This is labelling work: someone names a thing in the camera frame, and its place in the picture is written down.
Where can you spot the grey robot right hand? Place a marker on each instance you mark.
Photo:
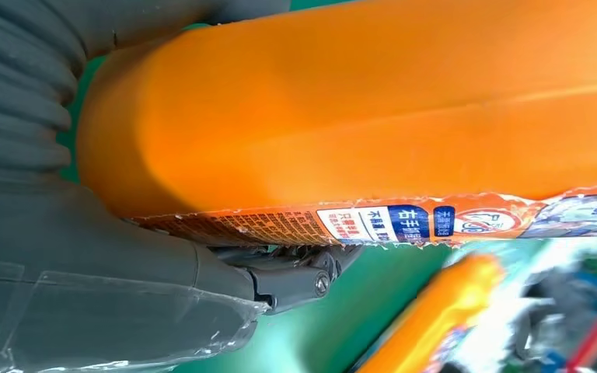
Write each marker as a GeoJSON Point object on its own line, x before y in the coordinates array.
{"type": "Point", "coordinates": [97, 298]}

